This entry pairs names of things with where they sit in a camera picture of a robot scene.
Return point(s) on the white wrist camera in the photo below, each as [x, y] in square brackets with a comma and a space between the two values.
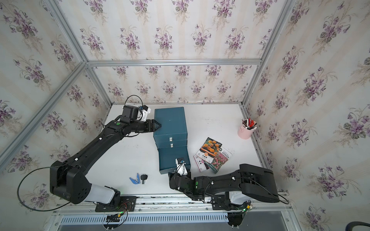
[145, 110]
[181, 168]

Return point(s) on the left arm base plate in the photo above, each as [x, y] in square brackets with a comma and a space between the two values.
[125, 203]

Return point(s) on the orange flower seed bag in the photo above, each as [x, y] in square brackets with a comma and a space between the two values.
[209, 150]

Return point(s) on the teal drawer cabinet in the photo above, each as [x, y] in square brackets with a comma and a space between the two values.
[173, 120]

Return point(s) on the pink hollyhock seed bag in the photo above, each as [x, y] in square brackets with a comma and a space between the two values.
[201, 164]

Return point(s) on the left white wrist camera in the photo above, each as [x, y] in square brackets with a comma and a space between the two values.
[145, 110]

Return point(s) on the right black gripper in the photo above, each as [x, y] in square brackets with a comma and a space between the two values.
[171, 176]

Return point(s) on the blue plastic clip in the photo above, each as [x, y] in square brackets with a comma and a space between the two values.
[137, 180]

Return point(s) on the pens in cup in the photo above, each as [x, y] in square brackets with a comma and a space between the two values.
[249, 124]

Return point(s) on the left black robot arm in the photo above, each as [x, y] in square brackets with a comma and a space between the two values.
[68, 179]

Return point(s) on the teal bottom drawer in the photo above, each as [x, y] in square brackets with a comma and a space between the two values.
[168, 159]

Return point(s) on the aluminium mounting rail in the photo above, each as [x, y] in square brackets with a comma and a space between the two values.
[149, 204]

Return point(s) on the teal middle drawer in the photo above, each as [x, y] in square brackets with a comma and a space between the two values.
[171, 144]

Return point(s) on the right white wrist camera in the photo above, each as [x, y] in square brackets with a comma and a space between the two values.
[181, 168]

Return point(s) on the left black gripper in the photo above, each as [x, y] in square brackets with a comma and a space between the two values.
[152, 128]

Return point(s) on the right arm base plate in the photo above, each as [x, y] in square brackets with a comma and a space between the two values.
[222, 202]

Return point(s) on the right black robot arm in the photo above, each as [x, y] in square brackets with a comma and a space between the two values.
[255, 182]

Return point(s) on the red flower seed bag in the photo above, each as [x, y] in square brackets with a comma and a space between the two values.
[219, 160]

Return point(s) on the white perforated cable duct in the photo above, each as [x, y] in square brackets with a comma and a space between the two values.
[145, 219]

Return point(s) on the pink pen cup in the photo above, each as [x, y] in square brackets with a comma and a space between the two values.
[246, 133]

